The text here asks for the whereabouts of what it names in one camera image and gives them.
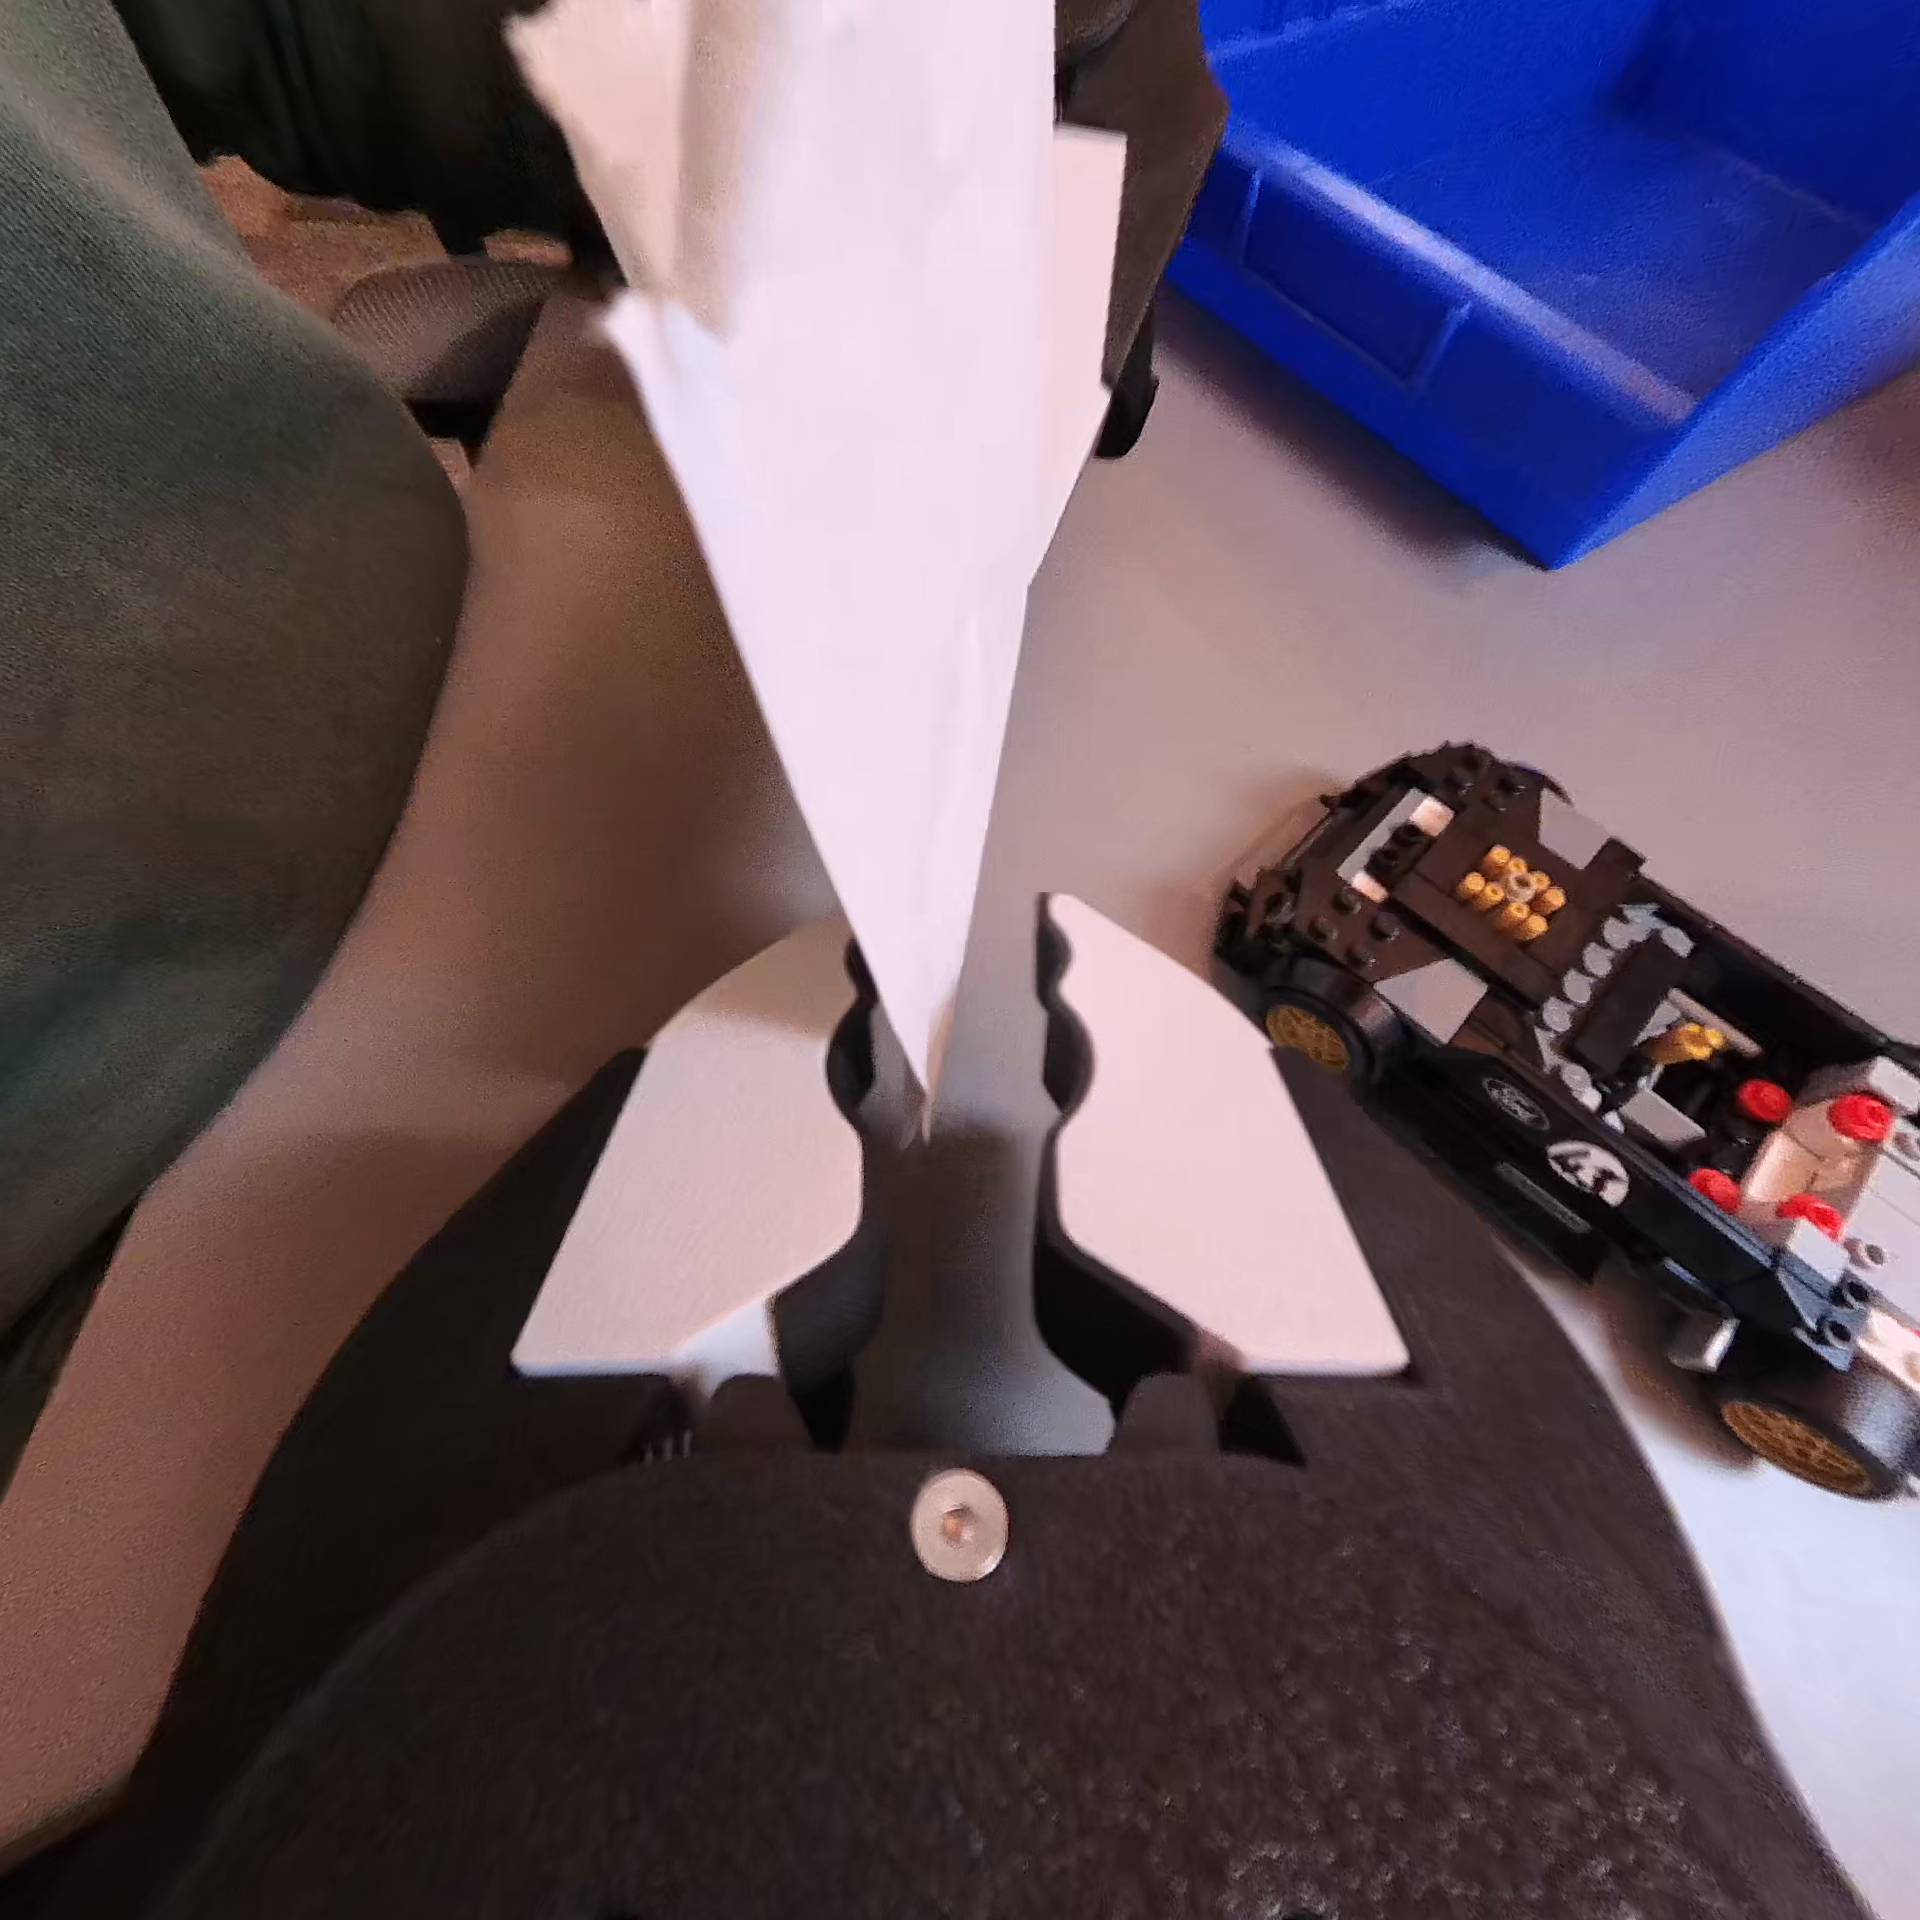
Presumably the blue plastic bin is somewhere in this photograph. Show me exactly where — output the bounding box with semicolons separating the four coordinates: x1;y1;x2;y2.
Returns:
1163;0;1920;573

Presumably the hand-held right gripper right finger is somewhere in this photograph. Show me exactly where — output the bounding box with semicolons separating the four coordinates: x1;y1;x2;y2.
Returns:
1034;892;1413;1451

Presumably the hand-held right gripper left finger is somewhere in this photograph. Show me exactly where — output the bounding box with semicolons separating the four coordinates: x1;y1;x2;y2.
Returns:
510;919;889;1451

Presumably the black lego car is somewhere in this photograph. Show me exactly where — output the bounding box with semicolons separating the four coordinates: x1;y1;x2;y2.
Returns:
1212;739;1920;1502

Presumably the black wrist rest pad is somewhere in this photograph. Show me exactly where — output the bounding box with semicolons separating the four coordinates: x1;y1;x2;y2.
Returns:
330;255;617;467

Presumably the person's left forearm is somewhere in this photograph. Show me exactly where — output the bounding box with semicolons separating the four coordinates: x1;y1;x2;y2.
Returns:
111;0;609;265

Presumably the white paper bag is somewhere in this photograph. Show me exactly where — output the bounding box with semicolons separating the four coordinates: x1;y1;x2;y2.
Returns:
503;0;1131;1153

